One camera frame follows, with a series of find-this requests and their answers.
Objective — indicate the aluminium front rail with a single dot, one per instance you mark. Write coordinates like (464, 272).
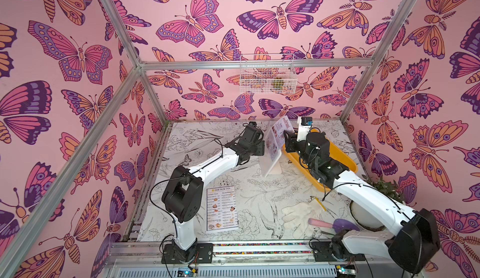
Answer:
(246, 259)

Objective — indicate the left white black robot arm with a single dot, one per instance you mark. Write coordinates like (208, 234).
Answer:
(184, 190)

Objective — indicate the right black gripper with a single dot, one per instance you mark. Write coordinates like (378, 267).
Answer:
(291, 142)

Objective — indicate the white yellow menu sheet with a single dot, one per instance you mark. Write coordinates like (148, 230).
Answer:
(221, 209)

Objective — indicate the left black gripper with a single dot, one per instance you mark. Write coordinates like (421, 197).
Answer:
(260, 147)

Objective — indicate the clear acrylic menu holder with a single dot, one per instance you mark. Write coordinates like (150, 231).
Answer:
(267, 166)

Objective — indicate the purple pink garden trowel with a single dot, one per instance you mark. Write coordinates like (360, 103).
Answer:
(338, 224)

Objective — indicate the white pot green plant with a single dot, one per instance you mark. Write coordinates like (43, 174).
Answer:
(382, 207)

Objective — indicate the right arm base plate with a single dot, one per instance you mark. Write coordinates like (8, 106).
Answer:
(327, 251)

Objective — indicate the white wire wall basket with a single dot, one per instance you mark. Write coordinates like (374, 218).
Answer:
(256, 76)

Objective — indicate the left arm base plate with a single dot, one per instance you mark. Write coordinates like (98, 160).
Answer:
(187, 253)

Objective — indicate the yellow pencil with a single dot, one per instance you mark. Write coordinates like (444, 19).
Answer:
(320, 203)

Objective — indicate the white work glove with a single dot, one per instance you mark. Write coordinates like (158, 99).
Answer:
(296, 218)

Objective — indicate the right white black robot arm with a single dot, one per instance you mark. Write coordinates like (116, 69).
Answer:
(414, 238)

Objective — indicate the pink food menu sheet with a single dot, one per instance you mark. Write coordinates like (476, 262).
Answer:
(279, 133)

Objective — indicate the yellow plastic tray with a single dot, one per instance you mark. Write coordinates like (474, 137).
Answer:
(321, 163)

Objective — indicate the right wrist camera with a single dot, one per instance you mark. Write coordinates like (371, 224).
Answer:
(304, 125)

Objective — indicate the green item in basket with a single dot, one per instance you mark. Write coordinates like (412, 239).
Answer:
(277, 84)

